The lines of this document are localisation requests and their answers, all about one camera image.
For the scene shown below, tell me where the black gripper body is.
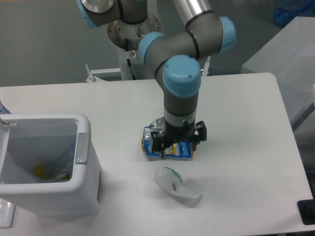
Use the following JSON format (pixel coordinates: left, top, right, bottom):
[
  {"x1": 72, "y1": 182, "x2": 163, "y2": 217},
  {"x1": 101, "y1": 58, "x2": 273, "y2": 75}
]
[{"x1": 161, "y1": 119, "x2": 196, "y2": 149}]

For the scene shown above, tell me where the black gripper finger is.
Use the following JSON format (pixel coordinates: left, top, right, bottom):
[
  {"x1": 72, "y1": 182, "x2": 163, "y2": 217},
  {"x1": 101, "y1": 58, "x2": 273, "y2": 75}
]
[
  {"x1": 150, "y1": 131, "x2": 164, "y2": 159},
  {"x1": 190, "y1": 121, "x2": 207, "y2": 151}
]

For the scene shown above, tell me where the blue snack wrapper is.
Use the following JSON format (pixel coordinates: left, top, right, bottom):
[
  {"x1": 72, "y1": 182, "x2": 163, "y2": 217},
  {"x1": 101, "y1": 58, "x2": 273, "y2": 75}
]
[{"x1": 141, "y1": 117, "x2": 193, "y2": 160}]

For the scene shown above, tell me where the white plastic packaging trash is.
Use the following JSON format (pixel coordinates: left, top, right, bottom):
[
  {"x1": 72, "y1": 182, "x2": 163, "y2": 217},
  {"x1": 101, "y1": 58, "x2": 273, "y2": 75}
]
[{"x1": 153, "y1": 167, "x2": 203, "y2": 199}]

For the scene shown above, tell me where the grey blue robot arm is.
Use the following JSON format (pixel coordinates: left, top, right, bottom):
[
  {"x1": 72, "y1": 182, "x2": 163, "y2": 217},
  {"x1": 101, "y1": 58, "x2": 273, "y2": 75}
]
[{"x1": 77, "y1": 0, "x2": 236, "y2": 156}]

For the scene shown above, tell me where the white trash can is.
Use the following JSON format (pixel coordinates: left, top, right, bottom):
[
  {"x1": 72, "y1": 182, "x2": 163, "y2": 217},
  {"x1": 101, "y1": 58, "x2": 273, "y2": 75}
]
[{"x1": 0, "y1": 114, "x2": 102, "y2": 216}]

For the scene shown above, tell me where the white covered box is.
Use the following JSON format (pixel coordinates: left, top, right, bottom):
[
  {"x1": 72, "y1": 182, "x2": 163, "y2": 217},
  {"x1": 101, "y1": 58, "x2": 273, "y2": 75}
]
[{"x1": 241, "y1": 17, "x2": 315, "y2": 130}]

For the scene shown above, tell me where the black device at table edge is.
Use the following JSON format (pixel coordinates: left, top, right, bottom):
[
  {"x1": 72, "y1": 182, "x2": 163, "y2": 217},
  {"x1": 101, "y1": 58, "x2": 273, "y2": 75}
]
[{"x1": 297, "y1": 199, "x2": 315, "y2": 225}]

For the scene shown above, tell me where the blue bag in corner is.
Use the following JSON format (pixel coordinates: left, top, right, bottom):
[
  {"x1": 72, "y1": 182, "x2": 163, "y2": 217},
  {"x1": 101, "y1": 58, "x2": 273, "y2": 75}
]
[{"x1": 273, "y1": 0, "x2": 315, "y2": 28}]

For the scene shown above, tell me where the blue white package left edge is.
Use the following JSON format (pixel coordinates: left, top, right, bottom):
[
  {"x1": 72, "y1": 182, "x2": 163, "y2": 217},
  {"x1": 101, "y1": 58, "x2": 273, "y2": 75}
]
[{"x1": 0, "y1": 101, "x2": 11, "y2": 115}]

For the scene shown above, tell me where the white table frame bracket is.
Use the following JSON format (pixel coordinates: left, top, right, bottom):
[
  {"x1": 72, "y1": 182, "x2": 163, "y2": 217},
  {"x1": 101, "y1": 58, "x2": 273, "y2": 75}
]
[{"x1": 85, "y1": 56, "x2": 211, "y2": 83}]

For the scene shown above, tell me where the black cable on pedestal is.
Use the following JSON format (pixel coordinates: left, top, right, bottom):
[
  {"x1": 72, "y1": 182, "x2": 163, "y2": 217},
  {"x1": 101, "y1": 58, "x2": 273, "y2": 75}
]
[{"x1": 124, "y1": 38, "x2": 137, "y2": 81}]

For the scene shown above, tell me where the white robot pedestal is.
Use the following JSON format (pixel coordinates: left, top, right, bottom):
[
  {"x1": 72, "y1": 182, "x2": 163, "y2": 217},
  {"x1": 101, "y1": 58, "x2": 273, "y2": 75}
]
[{"x1": 107, "y1": 13, "x2": 162, "y2": 80}]

